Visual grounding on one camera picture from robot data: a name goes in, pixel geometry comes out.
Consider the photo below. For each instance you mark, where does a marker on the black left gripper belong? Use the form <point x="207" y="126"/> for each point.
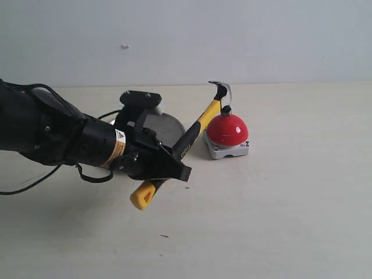
<point x="148" y="153"/>

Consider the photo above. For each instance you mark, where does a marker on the yellow black claw hammer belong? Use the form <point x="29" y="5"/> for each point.
<point x="144" y="194"/>

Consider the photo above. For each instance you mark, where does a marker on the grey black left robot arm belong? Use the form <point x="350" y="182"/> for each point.
<point x="43" y="127"/>

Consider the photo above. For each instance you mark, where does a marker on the red dome push button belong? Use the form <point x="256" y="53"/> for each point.
<point x="226" y="136"/>

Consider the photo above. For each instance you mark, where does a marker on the round stainless steel plate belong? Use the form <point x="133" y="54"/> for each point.
<point x="156" y="131"/>

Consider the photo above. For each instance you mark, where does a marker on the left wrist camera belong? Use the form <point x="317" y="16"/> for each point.
<point x="138" y="104"/>

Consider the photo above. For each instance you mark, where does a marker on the small white wall hook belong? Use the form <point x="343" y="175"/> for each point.
<point x="125" y="46"/>

